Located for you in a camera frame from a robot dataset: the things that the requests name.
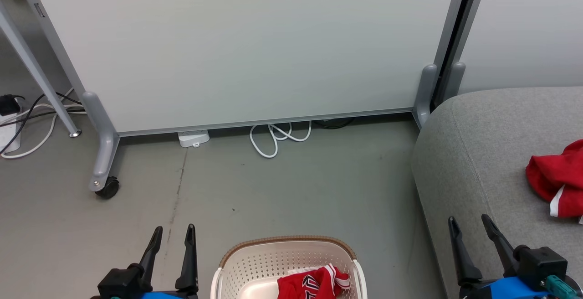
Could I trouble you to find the white adapter box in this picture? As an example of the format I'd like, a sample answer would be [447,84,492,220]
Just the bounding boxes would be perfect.
[178,129,210,148]

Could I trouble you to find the white perforated laundry basket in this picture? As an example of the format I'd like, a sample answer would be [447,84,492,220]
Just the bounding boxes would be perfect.
[210,236,368,299]

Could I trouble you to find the plain red garment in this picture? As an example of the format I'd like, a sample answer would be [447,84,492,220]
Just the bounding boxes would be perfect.
[526,139,583,225]

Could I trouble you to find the white floor cable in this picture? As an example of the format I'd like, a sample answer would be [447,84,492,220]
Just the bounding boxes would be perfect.
[0,88,87,160]

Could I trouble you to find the black floor cable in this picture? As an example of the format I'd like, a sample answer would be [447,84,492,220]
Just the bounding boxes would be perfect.
[0,92,85,155]

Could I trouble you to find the black caster wheel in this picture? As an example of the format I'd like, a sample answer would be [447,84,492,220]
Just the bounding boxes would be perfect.
[95,176,120,200]

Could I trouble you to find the white partition panel grey frame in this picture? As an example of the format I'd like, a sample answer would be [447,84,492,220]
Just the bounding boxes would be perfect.
[11,0,474,193]

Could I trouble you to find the black power plug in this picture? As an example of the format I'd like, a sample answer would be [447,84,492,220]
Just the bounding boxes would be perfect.
[0,94,21,116]

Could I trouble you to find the red jersey white stripes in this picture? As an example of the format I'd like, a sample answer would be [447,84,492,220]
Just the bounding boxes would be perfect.
[277,265,352,299]

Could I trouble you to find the coiled white cable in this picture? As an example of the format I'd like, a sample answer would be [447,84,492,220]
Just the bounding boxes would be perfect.
[250,121,313,159]

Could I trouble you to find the white power strip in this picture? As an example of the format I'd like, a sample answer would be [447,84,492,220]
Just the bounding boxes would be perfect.
[0,110,22,154]

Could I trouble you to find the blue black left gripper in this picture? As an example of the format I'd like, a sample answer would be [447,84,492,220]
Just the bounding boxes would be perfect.
[137,224,199,299]

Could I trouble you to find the grey fabric sofa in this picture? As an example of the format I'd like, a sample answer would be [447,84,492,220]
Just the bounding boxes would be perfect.
[411,86,583,299]

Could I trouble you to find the grey metal table leg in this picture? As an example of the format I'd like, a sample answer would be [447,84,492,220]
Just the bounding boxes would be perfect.
[0,3,82,138]

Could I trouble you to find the white partition panel grey post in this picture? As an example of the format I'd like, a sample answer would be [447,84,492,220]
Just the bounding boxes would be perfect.
[444,0,583,108]

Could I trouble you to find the black cable under panel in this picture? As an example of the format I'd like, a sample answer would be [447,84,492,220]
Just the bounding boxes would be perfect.
[313,118,355,130]

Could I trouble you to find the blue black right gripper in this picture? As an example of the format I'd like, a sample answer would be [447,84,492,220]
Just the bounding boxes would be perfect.
[449,214,554,299]

